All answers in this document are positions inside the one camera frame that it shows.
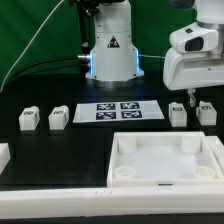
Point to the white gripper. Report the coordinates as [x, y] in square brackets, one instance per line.
[194, 60]

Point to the white square table top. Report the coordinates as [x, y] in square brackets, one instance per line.
[162, 159]

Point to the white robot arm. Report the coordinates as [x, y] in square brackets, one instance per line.
[114, 60]

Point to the white sheet with tags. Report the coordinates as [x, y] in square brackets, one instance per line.
[117, 111]

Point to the white right fence bar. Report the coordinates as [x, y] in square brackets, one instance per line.
[218, 150]

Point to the white fence bar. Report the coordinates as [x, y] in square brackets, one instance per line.
[111, 201]
[218, 150]

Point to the white left fence block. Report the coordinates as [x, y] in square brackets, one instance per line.
[4, 156]

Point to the white front fence bar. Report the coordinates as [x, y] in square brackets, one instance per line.
[111, 201]

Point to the black camera stand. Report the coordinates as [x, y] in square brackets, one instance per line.
[85, 9]

